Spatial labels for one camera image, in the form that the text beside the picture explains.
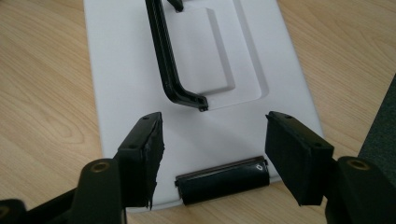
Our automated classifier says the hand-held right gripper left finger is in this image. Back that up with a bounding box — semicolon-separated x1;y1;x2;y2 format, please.
113;111;165;210

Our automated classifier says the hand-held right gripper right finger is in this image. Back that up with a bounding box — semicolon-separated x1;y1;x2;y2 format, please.
264;110;338;207

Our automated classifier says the black case latch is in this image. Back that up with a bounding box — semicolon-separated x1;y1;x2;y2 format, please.
174;155;271;206

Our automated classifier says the white plastic box lid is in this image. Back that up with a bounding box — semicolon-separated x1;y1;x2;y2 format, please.
82;0;325;214

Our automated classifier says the black case handle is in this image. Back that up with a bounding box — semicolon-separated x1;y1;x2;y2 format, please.
144;0;209;113

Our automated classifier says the dark grey cloth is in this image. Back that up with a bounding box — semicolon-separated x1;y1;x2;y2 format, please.
358;74;396;179

